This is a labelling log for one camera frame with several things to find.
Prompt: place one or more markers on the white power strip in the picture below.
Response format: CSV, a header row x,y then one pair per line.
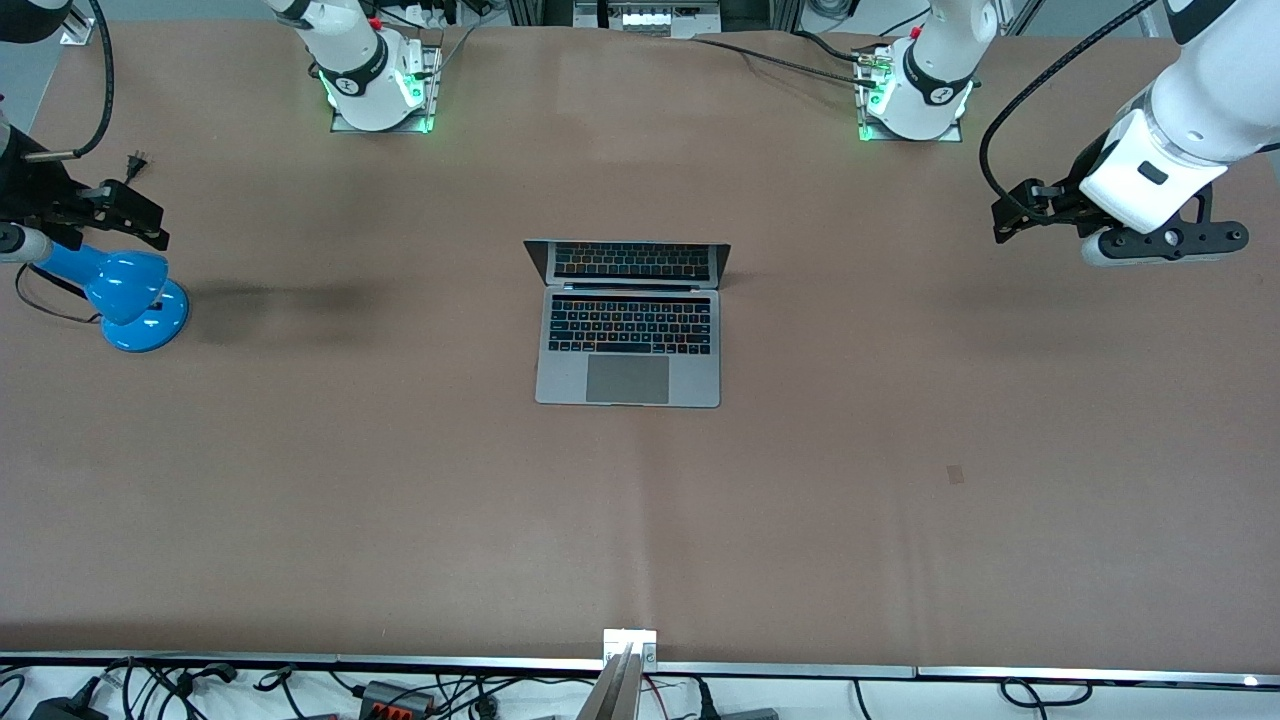
x,y
645,18

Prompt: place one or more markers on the black left camera mount plate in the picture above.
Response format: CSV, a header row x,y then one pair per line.
x,y
1180,240

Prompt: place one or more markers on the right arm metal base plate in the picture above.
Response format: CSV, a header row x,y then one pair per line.
x,y
433,100

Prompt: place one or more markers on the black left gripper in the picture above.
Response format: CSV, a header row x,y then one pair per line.
x,y
1062,204

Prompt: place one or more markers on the aluminium profile post with bracket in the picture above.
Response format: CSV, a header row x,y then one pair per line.
x,y
628,650

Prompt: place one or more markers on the metal table edge rail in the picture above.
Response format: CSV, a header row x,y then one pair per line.
x,y
800,668

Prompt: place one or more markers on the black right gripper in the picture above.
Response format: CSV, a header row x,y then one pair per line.
x,y
30,187

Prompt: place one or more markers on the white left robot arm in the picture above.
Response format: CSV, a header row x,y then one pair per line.
x,y
1200,110

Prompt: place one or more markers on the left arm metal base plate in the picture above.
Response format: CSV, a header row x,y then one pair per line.
x,y
950,138

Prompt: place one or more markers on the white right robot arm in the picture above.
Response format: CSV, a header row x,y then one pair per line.
x,y
350,50

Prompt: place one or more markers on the black and orange connector block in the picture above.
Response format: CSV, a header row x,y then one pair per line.
x,y
395,698

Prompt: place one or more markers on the grey laptop computer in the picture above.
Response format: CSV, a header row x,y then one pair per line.
x,y
627,380

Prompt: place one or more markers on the black power adapter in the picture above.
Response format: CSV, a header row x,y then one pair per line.
x,y
65,708

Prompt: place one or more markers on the blue desk lamp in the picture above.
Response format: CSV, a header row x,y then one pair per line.
x,y
135,300

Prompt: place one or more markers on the grey box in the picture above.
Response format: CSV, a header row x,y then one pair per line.
x,y
748,714

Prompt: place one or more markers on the brown table cover sheet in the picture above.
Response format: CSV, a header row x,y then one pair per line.
x,y
400,520

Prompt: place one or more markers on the aluminium corner bracket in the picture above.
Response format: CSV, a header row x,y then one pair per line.
x,y
78,35

